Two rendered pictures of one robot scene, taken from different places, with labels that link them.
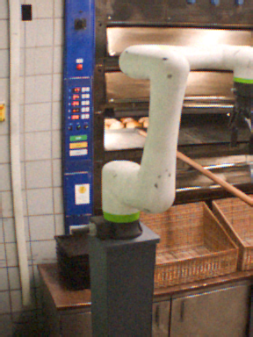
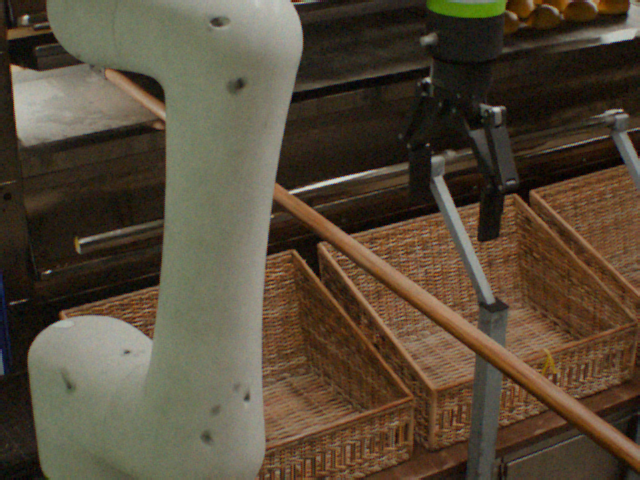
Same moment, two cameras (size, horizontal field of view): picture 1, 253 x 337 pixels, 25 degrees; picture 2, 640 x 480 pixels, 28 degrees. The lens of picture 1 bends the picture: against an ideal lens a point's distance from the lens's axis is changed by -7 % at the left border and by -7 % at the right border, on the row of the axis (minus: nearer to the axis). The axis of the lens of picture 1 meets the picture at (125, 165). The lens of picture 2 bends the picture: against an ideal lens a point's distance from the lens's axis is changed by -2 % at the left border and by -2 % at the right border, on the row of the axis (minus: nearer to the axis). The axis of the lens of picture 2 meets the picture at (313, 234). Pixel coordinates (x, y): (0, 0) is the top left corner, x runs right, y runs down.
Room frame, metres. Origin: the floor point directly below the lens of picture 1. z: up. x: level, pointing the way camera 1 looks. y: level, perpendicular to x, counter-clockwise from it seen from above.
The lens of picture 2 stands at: (0.74, 0.01, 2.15)
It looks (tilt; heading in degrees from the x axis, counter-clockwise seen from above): 26 degrees down; 348
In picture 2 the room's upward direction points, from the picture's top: straight up
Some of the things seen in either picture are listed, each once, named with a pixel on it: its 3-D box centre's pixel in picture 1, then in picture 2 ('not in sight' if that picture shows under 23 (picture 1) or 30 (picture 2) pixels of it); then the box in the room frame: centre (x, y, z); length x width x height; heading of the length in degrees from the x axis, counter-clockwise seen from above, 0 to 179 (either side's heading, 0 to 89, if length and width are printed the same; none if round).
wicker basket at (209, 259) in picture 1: (176, 244); (235, 386); (2.93, -0.27, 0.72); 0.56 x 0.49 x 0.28; 110
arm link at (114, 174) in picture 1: (124, 190); (100, 411); (1.93, 0.01, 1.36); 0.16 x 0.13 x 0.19; 38
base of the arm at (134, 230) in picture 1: (106, 225); not in sight; (1.92, 0.06, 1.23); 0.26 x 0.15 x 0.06; 113
